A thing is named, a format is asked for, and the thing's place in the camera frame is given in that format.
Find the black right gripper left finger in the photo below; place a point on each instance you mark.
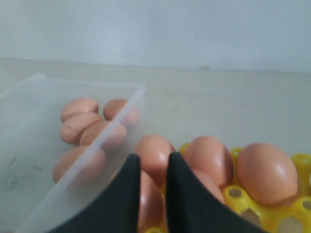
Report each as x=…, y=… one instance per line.
x=115, y=210

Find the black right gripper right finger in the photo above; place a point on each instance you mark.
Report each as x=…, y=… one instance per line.
x=191, y=208

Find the clear plastic container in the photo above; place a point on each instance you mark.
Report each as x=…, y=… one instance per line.
x=30, y=145

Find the yellow plastic egg tray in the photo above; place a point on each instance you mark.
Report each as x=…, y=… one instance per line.
x=237, y=199

